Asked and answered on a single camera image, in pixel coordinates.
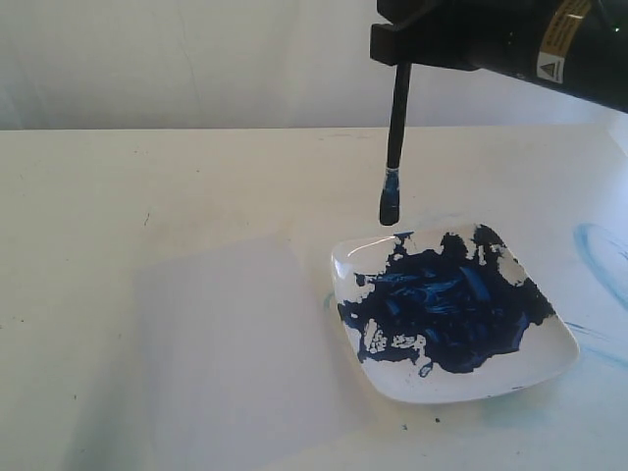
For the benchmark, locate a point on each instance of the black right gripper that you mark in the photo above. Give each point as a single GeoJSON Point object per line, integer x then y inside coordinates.
{"type": "Point", "coordinates": [574, 47]}

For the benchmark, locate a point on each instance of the dark blue paintbrush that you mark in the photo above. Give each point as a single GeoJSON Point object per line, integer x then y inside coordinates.
{"type": "Point", "coordinates": [389, 211]}

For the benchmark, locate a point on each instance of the white square paint plate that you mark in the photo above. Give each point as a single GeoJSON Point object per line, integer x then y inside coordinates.
{"type": "Point", "coordinates": [446, 315]}

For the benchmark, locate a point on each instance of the white paper sheet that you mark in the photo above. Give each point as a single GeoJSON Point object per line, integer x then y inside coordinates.
{"type": "Point", "coordinates": [243, 366]}

